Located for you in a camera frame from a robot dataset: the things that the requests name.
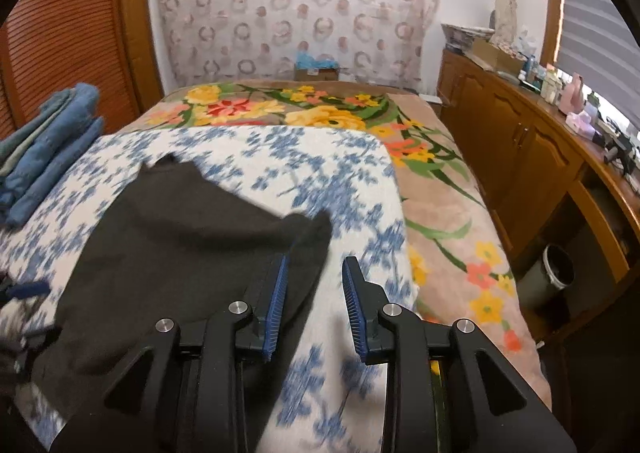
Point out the dark blue folded jeans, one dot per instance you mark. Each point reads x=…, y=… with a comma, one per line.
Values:
x=45, y=168

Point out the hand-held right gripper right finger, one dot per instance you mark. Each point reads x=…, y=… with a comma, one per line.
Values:
x=352, y=308

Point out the grey trash bin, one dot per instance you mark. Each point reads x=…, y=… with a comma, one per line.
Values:
x=550, y=275

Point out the brown flower print blanket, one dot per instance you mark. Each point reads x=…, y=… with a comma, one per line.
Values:
x=450, y=193

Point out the blue floral white bedsheet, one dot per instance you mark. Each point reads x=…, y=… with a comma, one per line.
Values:
x=300, y=173

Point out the blue plastic bag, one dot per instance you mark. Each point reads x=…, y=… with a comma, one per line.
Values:
x=312, y=60

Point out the circle print curtain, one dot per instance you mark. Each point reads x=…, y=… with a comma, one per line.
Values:
x=300, y=8

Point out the wooden louvred wardrobe door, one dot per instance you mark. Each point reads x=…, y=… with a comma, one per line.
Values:
x=75, y=33

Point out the patterned shallow box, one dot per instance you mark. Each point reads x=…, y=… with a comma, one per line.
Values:
x=465, y=33

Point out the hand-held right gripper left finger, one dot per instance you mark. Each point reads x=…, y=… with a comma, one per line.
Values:
x=277, y=303

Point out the cardboard box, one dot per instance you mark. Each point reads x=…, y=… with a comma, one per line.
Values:
x=317, y=74

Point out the black pants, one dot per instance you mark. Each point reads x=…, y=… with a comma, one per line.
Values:
x=175, y=243

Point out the light blue folded jeans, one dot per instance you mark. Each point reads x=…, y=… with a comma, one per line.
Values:
x=65, y=103

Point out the pink bottle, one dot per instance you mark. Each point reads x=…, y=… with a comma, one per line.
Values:
x=572, y=93

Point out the wooden cabinet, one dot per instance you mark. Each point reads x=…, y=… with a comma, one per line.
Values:
x=500, y=123

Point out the flat brown carton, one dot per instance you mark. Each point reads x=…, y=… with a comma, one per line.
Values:
x=497, y=58

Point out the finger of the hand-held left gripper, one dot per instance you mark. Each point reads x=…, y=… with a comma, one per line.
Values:
x=40, y=334
x=27, y=290

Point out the striped window blind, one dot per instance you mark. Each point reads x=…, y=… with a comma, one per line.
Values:
x=595, y=23

